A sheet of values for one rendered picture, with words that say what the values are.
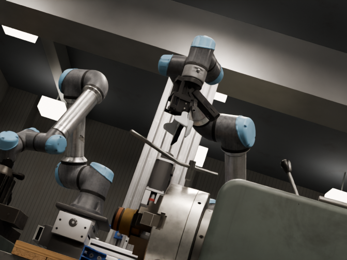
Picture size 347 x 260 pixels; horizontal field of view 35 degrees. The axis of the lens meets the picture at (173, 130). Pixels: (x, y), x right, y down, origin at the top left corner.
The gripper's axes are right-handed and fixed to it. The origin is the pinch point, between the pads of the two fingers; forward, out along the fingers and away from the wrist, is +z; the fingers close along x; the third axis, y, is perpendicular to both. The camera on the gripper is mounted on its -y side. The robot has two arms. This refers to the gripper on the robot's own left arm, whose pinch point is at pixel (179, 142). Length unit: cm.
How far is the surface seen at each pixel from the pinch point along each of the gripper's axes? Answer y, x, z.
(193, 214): -8.6, 6.9, 20.3
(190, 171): -7.1, -4.3, 6.2
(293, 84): -170, -315, -182
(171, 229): -3.6, 6.3, 26.5
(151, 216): 2.0, 1.6, 24.2
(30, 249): 31, -3, 43
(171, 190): -1.9, -0.2, 14.6
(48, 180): 6, -947, -83
